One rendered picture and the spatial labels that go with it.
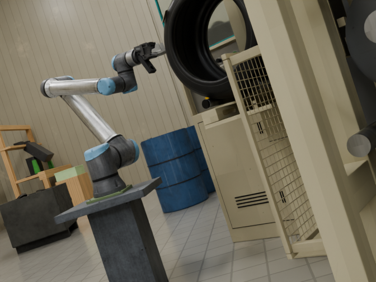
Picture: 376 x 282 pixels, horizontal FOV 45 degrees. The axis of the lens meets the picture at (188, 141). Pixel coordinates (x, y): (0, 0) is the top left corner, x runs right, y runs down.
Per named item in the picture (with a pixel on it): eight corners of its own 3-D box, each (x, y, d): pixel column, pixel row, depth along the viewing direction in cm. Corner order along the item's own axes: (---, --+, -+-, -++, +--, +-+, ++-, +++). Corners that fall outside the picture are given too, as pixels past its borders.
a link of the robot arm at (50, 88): (29, 80, 277) (107, 75, 237) (46, 78, 287) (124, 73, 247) (32, 99, 279) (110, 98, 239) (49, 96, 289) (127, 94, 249)
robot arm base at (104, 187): (91, 200, 250) (85, 183, 249) (97, 194, 269) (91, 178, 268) (125, 189, 250) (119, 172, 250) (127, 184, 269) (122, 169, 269)
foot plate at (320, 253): (307, 240, 263) (306, 236, 263) (352, 234, 246) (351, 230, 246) (287, 259, 242) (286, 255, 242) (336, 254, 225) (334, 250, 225)
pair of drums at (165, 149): (225, 182, 635) (205, 121, 634) (220, 198, 515) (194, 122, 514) (174, 198, 646) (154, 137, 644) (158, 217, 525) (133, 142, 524)
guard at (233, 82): (364, 183, 220) (319, 45, 219) (368, 182, 219) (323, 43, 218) (287, 259, 149) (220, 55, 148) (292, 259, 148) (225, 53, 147)
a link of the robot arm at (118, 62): (123, 71, 262) (119, 55, 261) (139, 67, 255) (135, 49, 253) (112, 74, 255) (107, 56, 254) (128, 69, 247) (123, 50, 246)
